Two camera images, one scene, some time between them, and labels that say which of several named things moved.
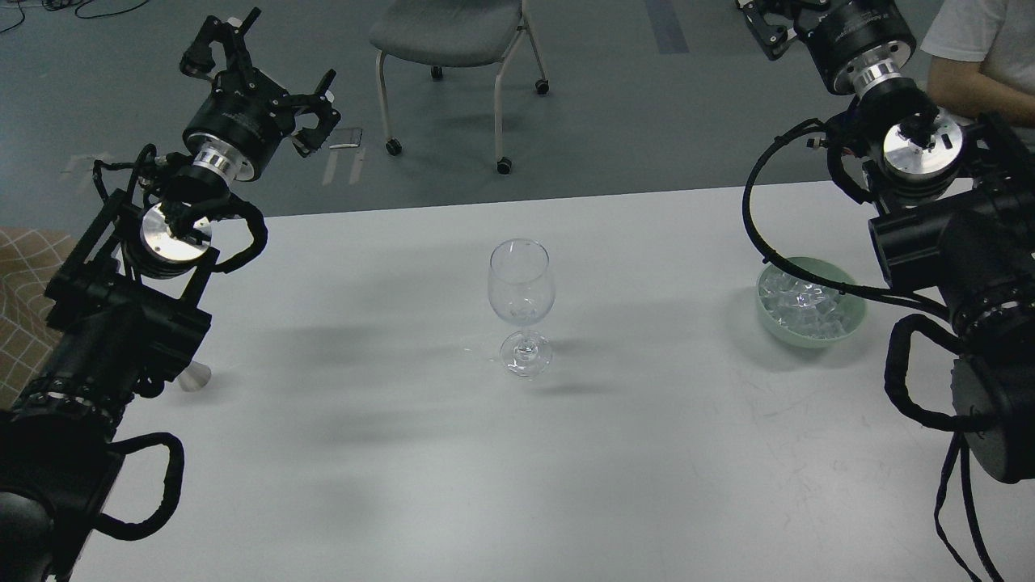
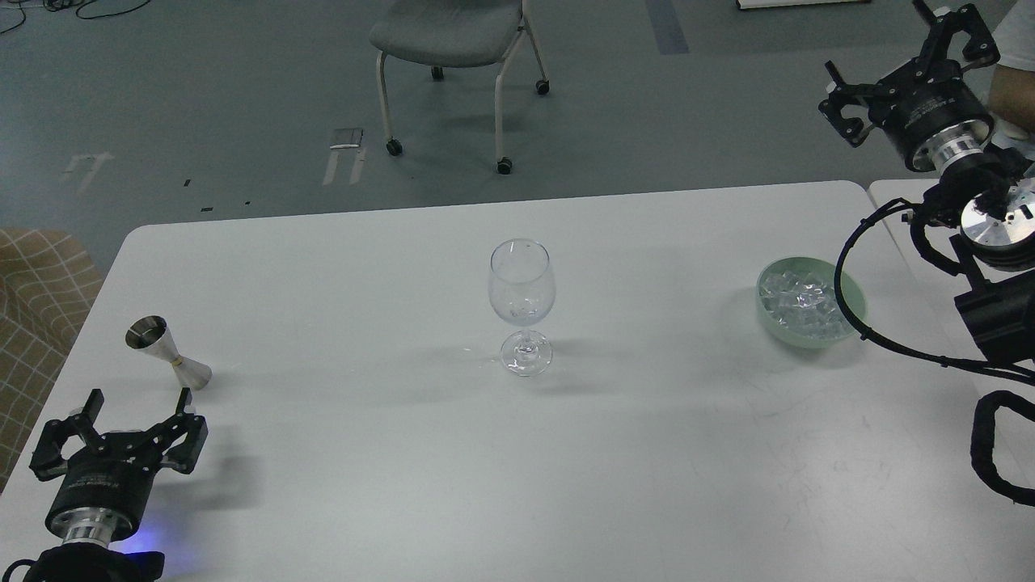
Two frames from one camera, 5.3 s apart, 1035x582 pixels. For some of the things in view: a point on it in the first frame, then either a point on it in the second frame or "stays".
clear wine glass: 521,289 stays
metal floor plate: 344,138 stays
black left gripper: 247,115 → 103,487
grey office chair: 455,34 stays
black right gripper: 855,43 → 927,110
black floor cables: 57,5 stays
